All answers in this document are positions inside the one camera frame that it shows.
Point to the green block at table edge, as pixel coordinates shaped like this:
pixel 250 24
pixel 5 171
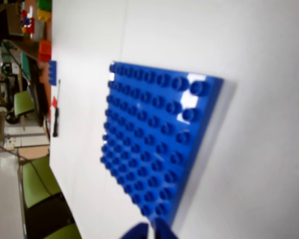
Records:
pixel 44 4

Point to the yellow block at table edge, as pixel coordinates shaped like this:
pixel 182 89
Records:
pixel 44 15

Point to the orange block at table edge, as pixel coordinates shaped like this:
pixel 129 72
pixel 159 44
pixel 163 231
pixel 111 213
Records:
pixel 45 49

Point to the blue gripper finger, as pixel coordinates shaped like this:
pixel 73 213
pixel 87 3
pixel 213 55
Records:
pixel 164 231
pixel 139 232

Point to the small red tag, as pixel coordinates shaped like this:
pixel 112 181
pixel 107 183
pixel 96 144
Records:
pixel 54 102

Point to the blue 8x8 studded base plate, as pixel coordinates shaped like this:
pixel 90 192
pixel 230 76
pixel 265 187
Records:
pixel 149 139

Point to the small blue studded block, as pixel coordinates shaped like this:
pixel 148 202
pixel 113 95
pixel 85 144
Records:
pixel 52 72

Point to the green chair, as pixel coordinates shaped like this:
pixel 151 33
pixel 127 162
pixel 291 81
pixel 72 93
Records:
pixel 23 103
pixel 38 181

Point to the toy brick box with picture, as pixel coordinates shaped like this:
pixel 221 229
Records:
pixel 28 22

